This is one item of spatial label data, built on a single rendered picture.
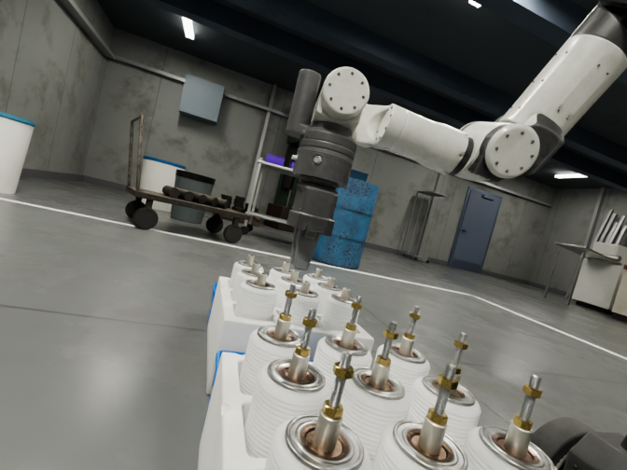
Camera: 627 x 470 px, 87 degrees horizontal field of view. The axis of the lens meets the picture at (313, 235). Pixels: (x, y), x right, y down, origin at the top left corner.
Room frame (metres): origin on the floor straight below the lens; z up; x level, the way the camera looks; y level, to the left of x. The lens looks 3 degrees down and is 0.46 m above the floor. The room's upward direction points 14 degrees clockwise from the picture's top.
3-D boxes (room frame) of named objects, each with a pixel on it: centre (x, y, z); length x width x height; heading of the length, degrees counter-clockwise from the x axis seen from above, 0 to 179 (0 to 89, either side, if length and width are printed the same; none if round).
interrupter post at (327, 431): (0.30, -0.06, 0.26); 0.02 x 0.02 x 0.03
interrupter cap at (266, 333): (0.52, 0.01, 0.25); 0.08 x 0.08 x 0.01
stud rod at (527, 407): (0.37, -0.28, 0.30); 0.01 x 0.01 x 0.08
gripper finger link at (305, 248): (0.50, 0.01, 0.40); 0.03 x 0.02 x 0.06; 104
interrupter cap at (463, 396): (0.48, -0.25, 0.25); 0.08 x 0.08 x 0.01
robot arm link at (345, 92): (0.51, 0.02, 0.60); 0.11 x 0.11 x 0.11; 8
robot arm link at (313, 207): (0.52, 0.01, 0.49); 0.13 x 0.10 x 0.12; 14
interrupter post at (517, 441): (0.37, -0.28, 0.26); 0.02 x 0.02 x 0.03
